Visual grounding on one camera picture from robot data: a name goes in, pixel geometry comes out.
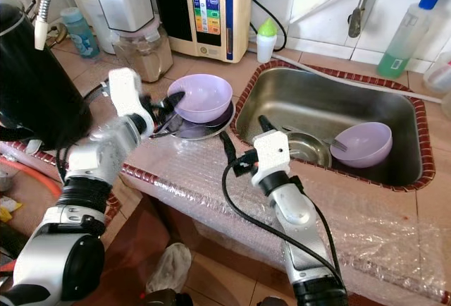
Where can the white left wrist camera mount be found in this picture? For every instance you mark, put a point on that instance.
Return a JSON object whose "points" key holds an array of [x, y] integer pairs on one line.
{"points": [[127, 91]]}

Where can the white bottle green cap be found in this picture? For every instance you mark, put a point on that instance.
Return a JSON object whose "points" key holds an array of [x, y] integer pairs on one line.
{"points": [[266, 44]]}

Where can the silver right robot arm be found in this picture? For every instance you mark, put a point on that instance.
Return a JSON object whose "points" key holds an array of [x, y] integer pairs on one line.
{"points": [[299, 228]]}

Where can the wide purple plastic bowl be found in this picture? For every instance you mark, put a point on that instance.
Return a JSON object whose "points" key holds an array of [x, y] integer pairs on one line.
{"points": [[201, 98]]}

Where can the clear bubble wrap sheet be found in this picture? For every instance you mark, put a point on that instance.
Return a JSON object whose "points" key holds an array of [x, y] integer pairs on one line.
{"points": [[359, 221]]}

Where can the white plastic jug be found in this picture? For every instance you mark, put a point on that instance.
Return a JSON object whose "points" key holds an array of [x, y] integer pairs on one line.
{"points": [[95, 10]]}

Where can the small stainless steel bowl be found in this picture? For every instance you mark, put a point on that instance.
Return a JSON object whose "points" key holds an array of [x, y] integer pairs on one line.
{"points": [[309, 149]]}

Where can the clear bottle green dish soap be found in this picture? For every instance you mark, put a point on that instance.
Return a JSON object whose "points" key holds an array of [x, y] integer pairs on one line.
{"points": [[405, 41]]}

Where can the black electric kettle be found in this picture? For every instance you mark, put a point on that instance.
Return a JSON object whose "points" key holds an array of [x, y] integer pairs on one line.
{"points": [[39, 73]]}

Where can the yellow wrapper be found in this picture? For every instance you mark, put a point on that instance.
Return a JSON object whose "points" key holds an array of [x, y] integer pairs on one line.
{"points": [[10, 209]]}

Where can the beige water ionizer appliance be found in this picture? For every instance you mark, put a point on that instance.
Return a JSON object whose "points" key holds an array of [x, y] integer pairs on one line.
{"points": [[208, 17]]}

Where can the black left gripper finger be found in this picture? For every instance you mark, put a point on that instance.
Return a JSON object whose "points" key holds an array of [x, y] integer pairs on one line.
{"points": [[175, 100]]}

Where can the stainless steel sink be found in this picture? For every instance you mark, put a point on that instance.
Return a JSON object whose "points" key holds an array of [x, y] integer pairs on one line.
{"points": [[310, 94]]}

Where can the white crumpled cloth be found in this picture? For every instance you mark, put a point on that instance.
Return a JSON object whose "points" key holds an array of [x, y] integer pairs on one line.
{"points": [[169, 267]]}

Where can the deep purple plastic bowl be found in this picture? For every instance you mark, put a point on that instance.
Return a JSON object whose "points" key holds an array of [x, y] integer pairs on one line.
{"points": [[363, 145]]}

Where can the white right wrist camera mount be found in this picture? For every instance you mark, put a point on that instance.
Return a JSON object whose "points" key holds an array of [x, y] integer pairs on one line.
{"points": [[271, 152]]}

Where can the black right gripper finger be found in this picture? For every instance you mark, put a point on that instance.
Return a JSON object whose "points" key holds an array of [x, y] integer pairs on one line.
{"points": [[266, 125], [227, 147]]}

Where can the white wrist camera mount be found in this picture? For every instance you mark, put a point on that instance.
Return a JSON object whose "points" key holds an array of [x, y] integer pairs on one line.
{"points": [[127, 91], [271, 152]]}

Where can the small blue plastic bottle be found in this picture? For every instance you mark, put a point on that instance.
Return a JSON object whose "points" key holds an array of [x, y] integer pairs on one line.
{"points": [[79, 32]]}

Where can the round stainless steel dish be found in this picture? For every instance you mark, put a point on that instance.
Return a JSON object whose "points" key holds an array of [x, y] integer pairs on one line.
{"points": [[197, 131]]}

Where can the clear glass jar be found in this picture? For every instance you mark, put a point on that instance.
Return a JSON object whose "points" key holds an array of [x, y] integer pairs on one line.
{"points": [[144, 53]]}

